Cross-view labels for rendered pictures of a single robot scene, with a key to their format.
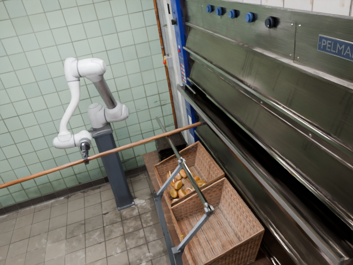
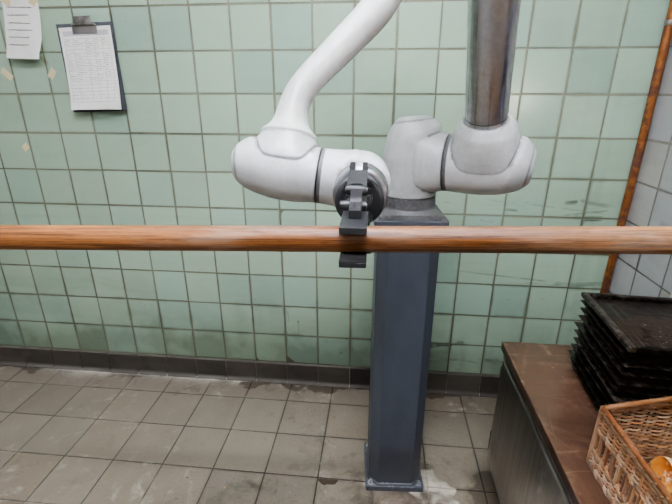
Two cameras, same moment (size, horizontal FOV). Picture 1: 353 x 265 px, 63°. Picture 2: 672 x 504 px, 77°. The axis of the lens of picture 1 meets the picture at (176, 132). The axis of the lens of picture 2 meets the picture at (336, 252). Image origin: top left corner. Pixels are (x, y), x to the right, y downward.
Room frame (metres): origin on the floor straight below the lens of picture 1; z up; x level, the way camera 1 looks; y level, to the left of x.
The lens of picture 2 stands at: (1.33, 0.56, 1.33)
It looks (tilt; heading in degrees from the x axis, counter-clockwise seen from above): 21 degrees down; 18
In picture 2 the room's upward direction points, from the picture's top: straight up
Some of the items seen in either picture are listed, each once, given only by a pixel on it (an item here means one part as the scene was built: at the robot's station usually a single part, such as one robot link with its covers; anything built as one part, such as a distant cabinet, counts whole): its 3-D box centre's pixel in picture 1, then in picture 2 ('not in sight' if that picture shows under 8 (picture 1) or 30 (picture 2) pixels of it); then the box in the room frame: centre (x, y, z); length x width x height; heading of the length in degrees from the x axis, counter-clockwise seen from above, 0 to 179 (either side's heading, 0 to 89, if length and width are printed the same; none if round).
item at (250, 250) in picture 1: (213, 225); not in sight; (1.38, -0.14, 0.72); 0.56 x 0.49 x 0.28; 13
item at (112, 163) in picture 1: (114, 169); (398, 355); (2.55, 0.74, 0.50); 0.21 x 0.21 x 1.00; 16
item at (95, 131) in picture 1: (98, 127); (401, 203); (2.55, 0.75, 1.03); 0.22 x 0.18 x 0.06; 106
